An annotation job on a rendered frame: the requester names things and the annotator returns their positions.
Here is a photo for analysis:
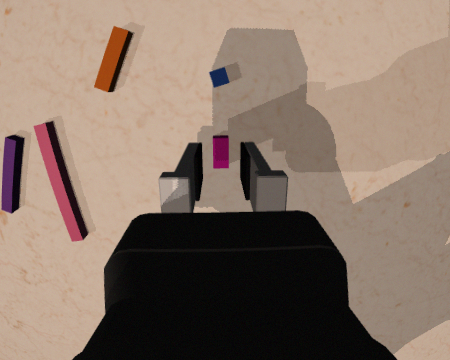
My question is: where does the orange rod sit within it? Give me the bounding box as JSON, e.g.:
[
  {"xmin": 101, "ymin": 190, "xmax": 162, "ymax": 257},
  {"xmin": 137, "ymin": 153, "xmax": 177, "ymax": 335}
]
[{"xmin": 94, "ymin": 26, "xmax": 133, "ymax": 92}]

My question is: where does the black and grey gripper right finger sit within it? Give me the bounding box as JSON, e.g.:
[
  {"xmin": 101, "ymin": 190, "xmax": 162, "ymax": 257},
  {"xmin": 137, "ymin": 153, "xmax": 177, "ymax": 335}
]
[{"xmin": 240, "ymin": 142, "xmax": 288, "ymax": 212}]

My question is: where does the magenta rod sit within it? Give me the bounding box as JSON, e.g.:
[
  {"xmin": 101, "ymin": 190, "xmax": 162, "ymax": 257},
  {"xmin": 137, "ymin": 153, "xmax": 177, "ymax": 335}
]
[{"xmin": 213, "ymin": 135, "xmax": 229, "ymax": 169}]

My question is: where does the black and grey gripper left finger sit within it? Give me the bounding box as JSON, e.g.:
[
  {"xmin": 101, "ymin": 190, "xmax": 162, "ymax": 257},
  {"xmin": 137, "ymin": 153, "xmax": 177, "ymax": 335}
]
[{"xmin": 158, "ymin": 143, "xmax": 203, "ymax": 213}]

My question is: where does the pink rod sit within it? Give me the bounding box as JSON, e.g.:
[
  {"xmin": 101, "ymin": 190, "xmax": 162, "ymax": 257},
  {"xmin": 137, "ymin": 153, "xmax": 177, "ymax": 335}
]
[{"xmin": 34, "ymin": 121, "xmax": 88, "ymax": 242}]

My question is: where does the purple rod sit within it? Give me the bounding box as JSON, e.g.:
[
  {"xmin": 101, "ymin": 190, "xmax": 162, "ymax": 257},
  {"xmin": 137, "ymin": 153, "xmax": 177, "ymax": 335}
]
[{"xmin": 1, "ymin": 135, "xmax": 24, "ymax": 214}]

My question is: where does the small blue cube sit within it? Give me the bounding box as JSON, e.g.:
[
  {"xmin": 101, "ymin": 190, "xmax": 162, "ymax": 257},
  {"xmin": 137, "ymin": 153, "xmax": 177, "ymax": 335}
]
[{"xmin": 209, "ymin": 67, "xmax": 230, "ymax": 88}]

